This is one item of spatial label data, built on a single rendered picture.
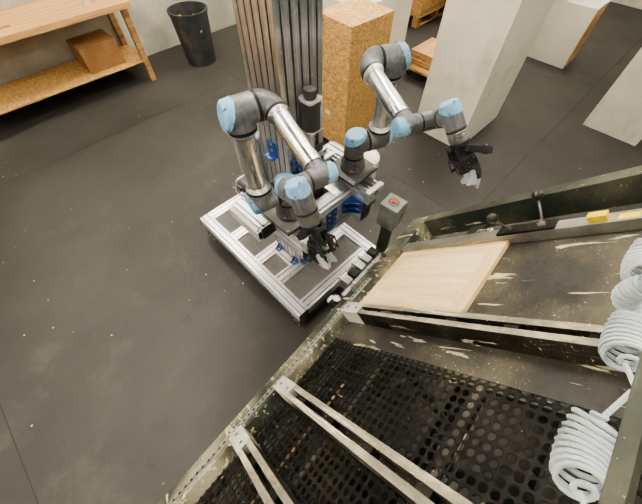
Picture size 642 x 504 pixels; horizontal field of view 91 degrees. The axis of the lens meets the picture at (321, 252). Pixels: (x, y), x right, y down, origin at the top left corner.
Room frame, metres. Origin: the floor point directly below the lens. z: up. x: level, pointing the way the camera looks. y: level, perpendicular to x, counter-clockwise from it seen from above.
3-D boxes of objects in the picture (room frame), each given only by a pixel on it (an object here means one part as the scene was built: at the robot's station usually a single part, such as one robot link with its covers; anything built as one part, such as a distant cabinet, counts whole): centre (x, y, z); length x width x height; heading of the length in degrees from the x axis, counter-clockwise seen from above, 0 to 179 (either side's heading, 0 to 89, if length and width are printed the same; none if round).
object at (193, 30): (5.01, 1.78, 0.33); 0.52 x 0.52 x 0.65
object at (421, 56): (4.64, -1.54, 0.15); 0.61 x 0.51 x 0.31; 135
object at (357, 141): (1.47, -0.19, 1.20); 0.13 x 0.12 x 0.14; 111
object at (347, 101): (3.14, -0.29, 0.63); 0.50 x 0.42 x 1.25; 132
